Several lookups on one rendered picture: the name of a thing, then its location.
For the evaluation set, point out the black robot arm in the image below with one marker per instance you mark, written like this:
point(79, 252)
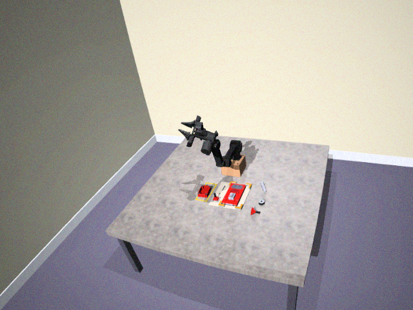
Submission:
point(211, 144)

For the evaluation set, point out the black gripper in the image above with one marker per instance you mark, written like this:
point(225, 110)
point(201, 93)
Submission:
point(190, 137)

